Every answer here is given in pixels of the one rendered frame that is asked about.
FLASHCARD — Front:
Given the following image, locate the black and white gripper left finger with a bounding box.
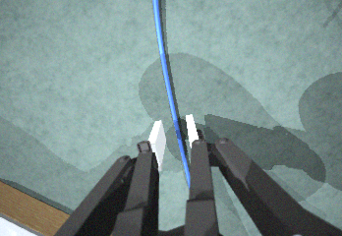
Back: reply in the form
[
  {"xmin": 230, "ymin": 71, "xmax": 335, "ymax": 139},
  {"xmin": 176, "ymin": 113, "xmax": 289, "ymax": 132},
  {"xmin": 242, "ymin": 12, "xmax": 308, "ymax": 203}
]
[{"xmin": 54, "ymin": 121, "xmax": 166, "ymax": 236}]

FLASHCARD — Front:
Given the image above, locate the blue cable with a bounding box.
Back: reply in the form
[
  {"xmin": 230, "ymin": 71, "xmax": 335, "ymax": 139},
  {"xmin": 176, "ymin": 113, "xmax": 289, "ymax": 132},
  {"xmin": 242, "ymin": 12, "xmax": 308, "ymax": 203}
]
[{"xmin": 153, "ymin": 0, "xmax": 190, "ymax": 189}]

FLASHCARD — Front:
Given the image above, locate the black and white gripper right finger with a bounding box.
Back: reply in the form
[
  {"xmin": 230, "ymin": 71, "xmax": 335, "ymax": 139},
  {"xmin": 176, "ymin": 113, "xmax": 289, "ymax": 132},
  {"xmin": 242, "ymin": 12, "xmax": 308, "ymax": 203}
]
[{"xmin": 184, "ymin": 115, "xmax": 342, "ymax": 236}]

